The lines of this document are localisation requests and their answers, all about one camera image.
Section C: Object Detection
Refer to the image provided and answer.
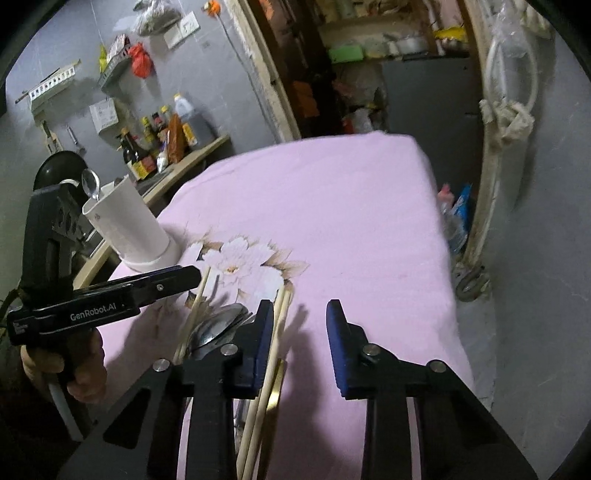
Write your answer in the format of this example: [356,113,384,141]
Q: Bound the white utensil holder cup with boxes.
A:
[82,175,182,273]

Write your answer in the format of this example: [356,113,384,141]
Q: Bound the white wall box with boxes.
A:
[89,99,122,136]

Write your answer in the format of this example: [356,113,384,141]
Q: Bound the grey wall basket shelf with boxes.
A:
[97,46,139,90]

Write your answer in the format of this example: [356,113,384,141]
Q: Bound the white wall socket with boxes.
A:
[164,11,200,49]

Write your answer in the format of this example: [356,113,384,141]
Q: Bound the green box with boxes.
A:
[329,44,365,64]

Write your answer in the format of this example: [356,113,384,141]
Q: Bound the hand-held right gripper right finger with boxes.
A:
[325,299,539,480]

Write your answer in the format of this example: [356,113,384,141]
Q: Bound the blue packet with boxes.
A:
[450,185,474,223]

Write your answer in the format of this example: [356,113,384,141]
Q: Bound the person's left hand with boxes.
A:
[21,330,108,402]

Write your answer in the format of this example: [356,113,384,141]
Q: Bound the bag of dried goods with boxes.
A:
[134,0,182,37]

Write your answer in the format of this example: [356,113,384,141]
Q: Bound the white hose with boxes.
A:
[485,34,541,112]

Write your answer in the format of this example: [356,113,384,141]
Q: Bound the red white snack packet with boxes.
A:
[108,34,130,61]

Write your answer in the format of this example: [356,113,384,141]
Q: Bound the beige rubber gloves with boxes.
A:
[519,0,555,40]

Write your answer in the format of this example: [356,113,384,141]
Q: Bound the red plastic bag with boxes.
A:
[128,42,154,79]

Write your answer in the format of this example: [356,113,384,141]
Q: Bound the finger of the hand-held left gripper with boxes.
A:
[74,265,202,305]
[23,180,90,296]

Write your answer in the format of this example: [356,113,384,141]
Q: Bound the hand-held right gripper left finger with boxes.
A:
[58,299,275,480]

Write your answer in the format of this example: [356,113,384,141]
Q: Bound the dark sauce bottle red label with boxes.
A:
[121,129,156,182]

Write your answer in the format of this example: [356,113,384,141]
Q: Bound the white wall rack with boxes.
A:
[16,60,83,104]

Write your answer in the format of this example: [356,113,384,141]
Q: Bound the brass-coloured utensil handle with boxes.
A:
[265,360,288,422]

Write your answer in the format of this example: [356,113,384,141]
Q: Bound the beige kitchen counter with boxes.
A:
[74,134,232,287]

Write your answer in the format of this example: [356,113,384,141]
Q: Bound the beige door frame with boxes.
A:
[235,0,302,144]

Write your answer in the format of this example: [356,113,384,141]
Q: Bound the grey fridge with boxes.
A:
[381,55,483,190]

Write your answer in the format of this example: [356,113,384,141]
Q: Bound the black wok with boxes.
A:
[37,151,88,190]

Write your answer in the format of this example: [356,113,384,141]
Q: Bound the orange snack packet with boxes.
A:
[167,114,188,163]

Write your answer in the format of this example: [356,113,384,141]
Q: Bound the large oil jug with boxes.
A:
[173,93,218,148]

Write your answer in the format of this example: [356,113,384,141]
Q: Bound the knotted beige rag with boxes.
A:
[479,99,536,153]

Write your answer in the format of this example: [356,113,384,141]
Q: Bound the hanging kitchen knife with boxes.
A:
[41,120,63,153]

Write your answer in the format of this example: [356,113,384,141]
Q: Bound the pink floral cloth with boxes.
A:
[99,130,476,480]

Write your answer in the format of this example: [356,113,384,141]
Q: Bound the metal pot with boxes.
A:
[388,34,430,55]

